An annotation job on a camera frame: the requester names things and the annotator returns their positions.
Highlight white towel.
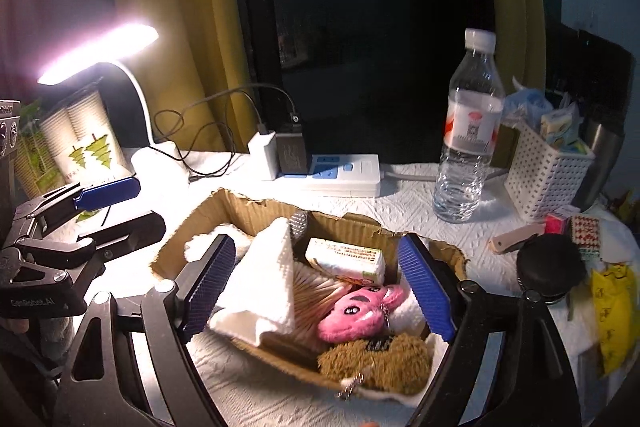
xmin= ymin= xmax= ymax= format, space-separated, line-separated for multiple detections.
xmin=184 ymin=217 xmax=451 ymax=408

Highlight green printed package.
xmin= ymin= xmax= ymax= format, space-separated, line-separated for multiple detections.
xmin=15 ymin=102 xmax=57 ymax=198

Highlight black round case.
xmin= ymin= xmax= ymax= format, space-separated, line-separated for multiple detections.
xmin=516 ymin=234 xmax=587 ymax=305

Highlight dark glass window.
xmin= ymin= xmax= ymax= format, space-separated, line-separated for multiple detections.
xmin=240 ymin=0 xmax=501 ymax=164

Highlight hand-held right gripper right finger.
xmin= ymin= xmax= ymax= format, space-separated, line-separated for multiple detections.
xmin=397 ymin=233 xmax=583 ymax=427

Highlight white perforated basket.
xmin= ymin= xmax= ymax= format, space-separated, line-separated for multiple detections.
xmin=504 ymin=119 xmax=596 ymax=223

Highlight small tissue pack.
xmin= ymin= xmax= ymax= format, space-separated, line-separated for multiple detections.
xmin=305 ymin=237 xmax=387 ymax=285

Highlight clear water bottle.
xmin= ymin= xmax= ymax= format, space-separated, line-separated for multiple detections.
xmin=432 ymin=28 xmax=505 ymax=224

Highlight person's left hand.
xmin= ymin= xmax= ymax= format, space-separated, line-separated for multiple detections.
xmin=0 ymin=318 xmax=32 ymax=336

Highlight grey hairbrush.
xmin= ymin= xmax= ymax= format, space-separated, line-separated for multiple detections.
xmin=289 ymin=211 xmax=310 ymax=243

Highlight steel tumbler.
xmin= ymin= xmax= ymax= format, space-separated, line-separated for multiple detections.
xmin=577 ymin=117 xmax=626 ymax=212

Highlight white charger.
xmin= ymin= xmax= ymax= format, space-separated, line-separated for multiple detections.
xmin=247 ymin=131 xmax=278 ymax=182

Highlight pink plush toy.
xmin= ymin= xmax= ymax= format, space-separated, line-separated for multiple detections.
xmin=317 ymin=283 xmax=407 ymax=343

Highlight pack of paper cups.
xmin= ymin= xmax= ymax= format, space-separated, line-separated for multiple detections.
xmin=39 ymin=89 xmax=131 ymax=188

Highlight black cable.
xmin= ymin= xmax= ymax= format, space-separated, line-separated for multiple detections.
xmin=152 ymin=84 xmax=297 ymax=182

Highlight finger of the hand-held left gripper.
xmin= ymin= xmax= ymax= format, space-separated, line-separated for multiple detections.
xmin=77 ymin=209 xmax=167 ymax=261
xmin=12 ymin=176 xmax=142 ymax=221

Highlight white power strip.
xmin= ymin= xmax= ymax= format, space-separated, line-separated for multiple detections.
xmin=272 ymin=153 xmax=441 ymax=198

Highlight beige folding knife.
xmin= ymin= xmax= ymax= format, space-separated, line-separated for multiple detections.
xmin=489 ymin=222 xmax=546 ymax=256

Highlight cotton swab pack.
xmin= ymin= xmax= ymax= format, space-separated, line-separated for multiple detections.
xmin=290 ymin=264 xmax=352 ymax=334

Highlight packets in basket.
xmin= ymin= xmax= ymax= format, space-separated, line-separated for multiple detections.
xmin=502 ymin=77 xmax=586 ymax=154

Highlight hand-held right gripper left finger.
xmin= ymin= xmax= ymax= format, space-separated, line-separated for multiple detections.
xmin=52 ymin=233 xmax=237 ymax=427

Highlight white desk lamp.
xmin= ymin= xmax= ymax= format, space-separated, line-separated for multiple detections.
xmin=36 ymin=23 xmax=192 ymax=188

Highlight small patterned box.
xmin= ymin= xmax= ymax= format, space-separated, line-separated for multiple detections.
xmin=570 ymin=214 xmax=601 ymax=263

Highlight black monitor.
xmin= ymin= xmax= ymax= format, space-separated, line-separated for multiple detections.
xmin=545 ymin=22 xmax=633 ymax=128

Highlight small pink box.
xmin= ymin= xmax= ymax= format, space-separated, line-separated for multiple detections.
xmin=544 ymin=213 xmax=569 ymax=236

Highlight cardboard box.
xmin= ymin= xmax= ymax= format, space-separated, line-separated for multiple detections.
xmin=150 ymin=188 xmax=471 ymax=392

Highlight yellow plastic packet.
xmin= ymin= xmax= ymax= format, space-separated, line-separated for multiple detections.
xmin=591 ymin=263 xmax=637 ymax=375

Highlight brown plush toy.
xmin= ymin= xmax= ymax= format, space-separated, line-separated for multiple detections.
xmin=317 ymin=333 xmax=432 ymax=400

